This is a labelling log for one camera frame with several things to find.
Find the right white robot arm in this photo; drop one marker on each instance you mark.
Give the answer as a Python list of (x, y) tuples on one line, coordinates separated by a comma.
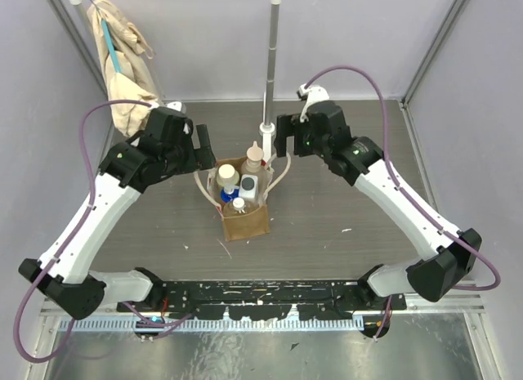
[(440, 262)]

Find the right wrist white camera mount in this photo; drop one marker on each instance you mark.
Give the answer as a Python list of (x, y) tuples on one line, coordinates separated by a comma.
[(311, 95)]

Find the blue clothes hanger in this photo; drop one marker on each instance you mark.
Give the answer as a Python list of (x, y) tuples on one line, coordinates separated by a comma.
[(110, 46)]

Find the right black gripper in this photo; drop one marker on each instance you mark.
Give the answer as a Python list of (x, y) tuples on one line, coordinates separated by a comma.
[(287, 125)]

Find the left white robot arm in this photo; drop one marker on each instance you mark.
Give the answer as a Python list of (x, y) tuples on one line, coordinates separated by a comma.
[(63, 273)]

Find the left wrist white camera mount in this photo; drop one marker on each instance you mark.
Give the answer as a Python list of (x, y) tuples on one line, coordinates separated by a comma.
[(174, 105)]

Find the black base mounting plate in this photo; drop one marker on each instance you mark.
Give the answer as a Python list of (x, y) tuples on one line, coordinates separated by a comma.
[(266, 299)]

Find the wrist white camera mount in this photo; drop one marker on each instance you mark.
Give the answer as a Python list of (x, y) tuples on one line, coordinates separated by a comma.
[(174, 105), (311, 95)]

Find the beige pump bottle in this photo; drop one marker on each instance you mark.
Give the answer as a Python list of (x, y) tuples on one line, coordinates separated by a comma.
[(253, 162)]

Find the clear amber liquid bottle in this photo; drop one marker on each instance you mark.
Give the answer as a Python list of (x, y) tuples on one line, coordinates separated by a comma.
[(238, 208)]

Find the beige hanging cloth garment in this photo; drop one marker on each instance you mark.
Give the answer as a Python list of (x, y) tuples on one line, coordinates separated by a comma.
[(135, 81)]

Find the brown canvas tote bag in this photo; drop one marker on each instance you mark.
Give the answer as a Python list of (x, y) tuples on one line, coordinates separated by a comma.
[(253, 219)]

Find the metal clothes rack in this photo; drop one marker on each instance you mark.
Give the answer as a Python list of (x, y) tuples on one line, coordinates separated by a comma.
[(267, 128)]

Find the slotted cable duct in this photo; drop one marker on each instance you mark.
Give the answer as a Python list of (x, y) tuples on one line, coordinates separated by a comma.
[(291, 324)]

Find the orange blue spray bottle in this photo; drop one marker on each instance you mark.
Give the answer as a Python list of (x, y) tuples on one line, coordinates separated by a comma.
[(228, 194)]

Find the white bottle grey cap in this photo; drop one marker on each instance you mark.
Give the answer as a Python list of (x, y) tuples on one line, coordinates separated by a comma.
[(248, 187)]

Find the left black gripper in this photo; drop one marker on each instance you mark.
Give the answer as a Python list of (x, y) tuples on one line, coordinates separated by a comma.
[(196, 152)]

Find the green bottle beige cap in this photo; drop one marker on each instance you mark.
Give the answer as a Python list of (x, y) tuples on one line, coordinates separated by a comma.
[(227, 176)]

